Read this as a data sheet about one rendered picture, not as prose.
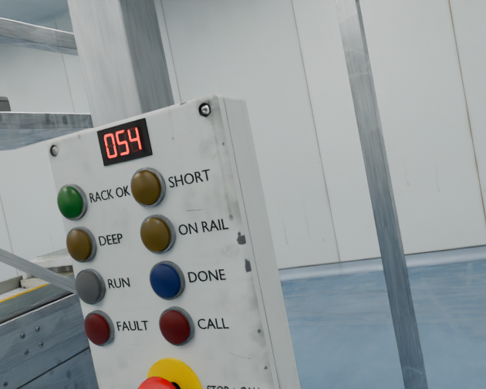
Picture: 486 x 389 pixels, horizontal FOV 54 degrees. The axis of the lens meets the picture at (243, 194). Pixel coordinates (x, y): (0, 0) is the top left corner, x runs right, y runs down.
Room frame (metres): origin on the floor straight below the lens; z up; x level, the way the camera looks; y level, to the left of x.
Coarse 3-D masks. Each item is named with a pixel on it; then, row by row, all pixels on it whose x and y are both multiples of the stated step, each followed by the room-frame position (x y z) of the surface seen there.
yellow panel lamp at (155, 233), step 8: (144, 224) 0.36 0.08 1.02; (152, 224) 0.35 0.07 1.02; (160, 224) 0.35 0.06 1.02; (144, 232) 0.36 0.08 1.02; (152, 232) 0.35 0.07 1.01; (160, 232) 0.35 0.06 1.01; (168, 232) 0.35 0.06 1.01; (144, 240) 0.36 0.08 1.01; (152, 240) 0.36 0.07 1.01; (160, 240) 0.35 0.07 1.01; (168, 240) 0.35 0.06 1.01; (152, 248) 0.36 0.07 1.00; (160, 248) 0.35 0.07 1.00
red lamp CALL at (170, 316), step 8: (168, 312) 0.36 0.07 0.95; (176, 312) 0.35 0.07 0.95; (160, 320) 0.36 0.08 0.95; (168, 320) 0.36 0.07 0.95; (176, 320) 0.35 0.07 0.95; (184, 320) 0.35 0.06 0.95; (160, 328) 0.36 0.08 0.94; (168, 328) 0.36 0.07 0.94; (176, 328) 0.35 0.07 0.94; (184, 328) 0.35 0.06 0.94; (168, 336) 0.36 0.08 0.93; (176, 336) 0.35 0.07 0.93; (184, 336) 0.35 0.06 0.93
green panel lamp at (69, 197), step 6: (60, 192) 0.40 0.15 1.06; (66, 192) 0.39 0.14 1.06; (72, 192) 0.39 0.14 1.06; (78, 192) 0.39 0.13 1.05; (60, 198) 0.39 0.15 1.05; (66, 198) 0.39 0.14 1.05; (72, 198) 0.39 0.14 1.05; (78, 198) 0.39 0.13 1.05; (60, 204) 0.40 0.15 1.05; (66, 204) 0.39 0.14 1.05; (72, 204) 0.39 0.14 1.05; (78, 204) 0.39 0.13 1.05; (60, 210) 0.40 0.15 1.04; (66, 210) 0.39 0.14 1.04; (72, 210) 0.39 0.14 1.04; (78, 210) 0.39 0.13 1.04; (66, 216) 0.39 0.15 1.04; (72, 216) 0.39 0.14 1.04
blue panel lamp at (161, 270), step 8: (160, 264) 0.36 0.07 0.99; (152, 272) 0.36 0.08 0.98; (160, 272) 0.35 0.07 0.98; (168, 272) 0.35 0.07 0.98; (176, 272) 0.35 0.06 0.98; (152, 280) 0.36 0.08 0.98; (160, 280) 0.36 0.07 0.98; (168, 280) 0.35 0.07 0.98; (176, 280) 0.35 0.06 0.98; (160, 288) 0.36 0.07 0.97; (168, 288) 0.35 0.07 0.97; (176, 288) 0.35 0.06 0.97; (168, 296) 0.36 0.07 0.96
